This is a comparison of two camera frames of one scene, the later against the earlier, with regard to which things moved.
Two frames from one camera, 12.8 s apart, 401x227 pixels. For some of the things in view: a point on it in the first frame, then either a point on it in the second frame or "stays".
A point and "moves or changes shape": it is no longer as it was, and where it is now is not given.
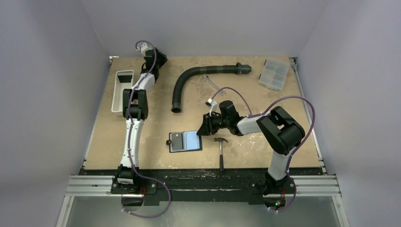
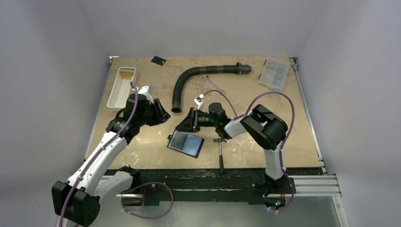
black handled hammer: (221, 157) stays
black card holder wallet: (181, 141) moves or changes shape
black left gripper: (162, 58) to (161, 115)
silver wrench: (207, 79) stays
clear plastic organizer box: (274, 74) stays
